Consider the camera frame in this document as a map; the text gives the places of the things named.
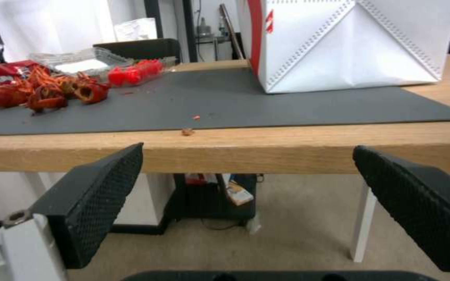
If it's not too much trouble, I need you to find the black storage cart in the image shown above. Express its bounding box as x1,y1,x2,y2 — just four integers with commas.
163,173,258,226

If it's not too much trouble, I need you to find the pile of red crayfish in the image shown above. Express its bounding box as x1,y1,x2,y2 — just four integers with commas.
0,65,112,114

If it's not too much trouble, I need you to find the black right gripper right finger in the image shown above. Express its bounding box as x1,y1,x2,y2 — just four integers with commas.
352,145,450,273

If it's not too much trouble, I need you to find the grey table mat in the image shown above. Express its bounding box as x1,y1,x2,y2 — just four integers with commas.
0,70,450,137

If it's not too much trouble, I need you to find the red snack bag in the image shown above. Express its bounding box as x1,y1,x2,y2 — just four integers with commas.
0,58,51,89

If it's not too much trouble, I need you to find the clear plastic tray stack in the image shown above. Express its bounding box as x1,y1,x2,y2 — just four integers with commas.
29,47,134,76

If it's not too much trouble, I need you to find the white table leg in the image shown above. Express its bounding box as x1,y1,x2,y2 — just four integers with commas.
351,174,379,263

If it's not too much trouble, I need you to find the clear disposable takeout box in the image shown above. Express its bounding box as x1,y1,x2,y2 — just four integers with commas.
107,58,177,88

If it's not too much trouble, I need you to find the orange and white carton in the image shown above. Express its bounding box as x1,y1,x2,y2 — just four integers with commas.
224,180,255,206

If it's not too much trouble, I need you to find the brown wooden stick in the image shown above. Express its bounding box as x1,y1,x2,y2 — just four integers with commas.
219,4,246,59

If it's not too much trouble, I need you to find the white paper delivery bag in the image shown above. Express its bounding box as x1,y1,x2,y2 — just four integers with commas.
244,0,450,94

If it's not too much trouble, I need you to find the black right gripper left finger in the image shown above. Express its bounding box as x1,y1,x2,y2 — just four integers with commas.
0,142,145,281

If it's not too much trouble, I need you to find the black chair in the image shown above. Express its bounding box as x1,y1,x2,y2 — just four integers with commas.
93,38,182,64

